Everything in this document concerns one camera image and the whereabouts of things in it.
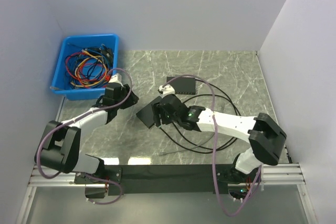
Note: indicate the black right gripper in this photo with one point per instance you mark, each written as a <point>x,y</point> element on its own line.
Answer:
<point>157,109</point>

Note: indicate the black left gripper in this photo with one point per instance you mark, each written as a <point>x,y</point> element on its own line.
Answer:
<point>132,99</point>

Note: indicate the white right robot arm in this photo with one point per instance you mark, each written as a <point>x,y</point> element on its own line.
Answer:
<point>262,133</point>

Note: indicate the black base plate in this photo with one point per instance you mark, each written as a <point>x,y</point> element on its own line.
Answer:
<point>142,179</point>

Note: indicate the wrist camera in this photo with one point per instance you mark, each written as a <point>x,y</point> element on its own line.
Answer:
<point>117,78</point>
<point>166,90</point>

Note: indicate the blue plastic bin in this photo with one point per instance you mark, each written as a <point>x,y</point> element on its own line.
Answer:
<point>84,65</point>

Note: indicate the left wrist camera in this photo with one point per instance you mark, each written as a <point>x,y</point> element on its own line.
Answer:
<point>117,78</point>

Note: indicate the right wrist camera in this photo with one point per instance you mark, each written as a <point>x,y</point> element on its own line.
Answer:
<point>166,90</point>

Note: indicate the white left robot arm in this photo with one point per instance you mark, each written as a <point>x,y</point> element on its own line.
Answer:
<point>58,150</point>

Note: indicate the black network switch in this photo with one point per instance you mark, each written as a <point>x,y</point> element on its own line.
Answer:
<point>145,115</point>
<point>184,85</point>

